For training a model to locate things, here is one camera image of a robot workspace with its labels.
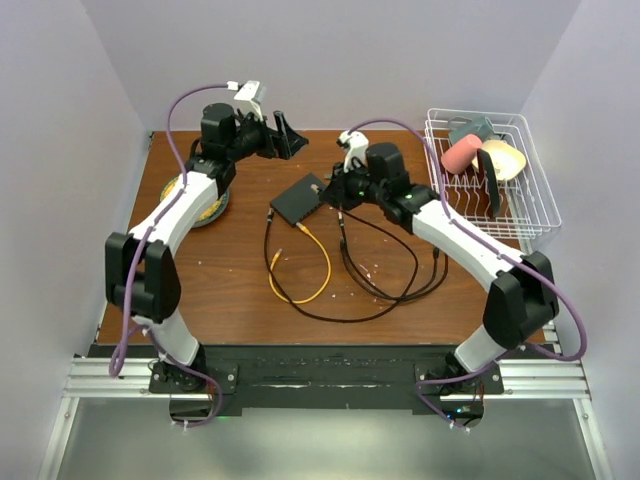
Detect yellow ethernet cable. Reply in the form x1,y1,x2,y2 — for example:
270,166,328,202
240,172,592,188
268,223,333,305

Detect long black ethernet cable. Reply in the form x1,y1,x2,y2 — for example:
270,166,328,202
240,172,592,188
263,209,420,324

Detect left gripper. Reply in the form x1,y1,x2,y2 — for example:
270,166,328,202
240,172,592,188
227,108,307,163

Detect yellow woven plate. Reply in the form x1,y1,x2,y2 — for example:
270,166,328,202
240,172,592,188
159,176,231,228

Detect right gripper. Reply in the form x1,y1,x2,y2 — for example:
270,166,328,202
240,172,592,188
322,158,387,212

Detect dark brown plate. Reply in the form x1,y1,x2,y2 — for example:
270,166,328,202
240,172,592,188
477,149,501,218

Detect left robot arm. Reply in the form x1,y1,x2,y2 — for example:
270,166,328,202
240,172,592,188
105,103,308,392

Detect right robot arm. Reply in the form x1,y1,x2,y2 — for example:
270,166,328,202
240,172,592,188
319,140,559,393

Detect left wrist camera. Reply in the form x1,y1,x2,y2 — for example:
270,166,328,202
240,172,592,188
226,80,266,121

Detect black cable teal plugs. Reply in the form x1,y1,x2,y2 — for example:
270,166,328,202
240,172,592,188
337,209,420,302

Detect pink cup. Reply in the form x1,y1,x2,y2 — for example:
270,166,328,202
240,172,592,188
441,134,483,175

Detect white wire dish rack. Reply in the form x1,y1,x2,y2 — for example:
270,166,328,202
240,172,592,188
424,108,562,243

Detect black network switch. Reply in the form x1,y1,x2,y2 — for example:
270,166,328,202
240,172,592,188
270,173,326,227

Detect cream bowl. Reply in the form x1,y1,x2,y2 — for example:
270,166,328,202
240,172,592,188
482,139,527,182

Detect grey-green mug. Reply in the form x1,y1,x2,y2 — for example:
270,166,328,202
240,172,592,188
447,116,495,145

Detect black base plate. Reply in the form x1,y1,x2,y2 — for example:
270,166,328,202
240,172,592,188
149,345,504,420

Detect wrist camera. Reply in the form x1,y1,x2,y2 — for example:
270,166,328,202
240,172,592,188
226,80,266,121
337,130,369,173

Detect aluminium frame rail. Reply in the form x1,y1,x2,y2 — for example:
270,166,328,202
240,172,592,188
40,326,612,479

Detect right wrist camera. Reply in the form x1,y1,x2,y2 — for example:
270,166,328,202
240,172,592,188
337,130,369,173

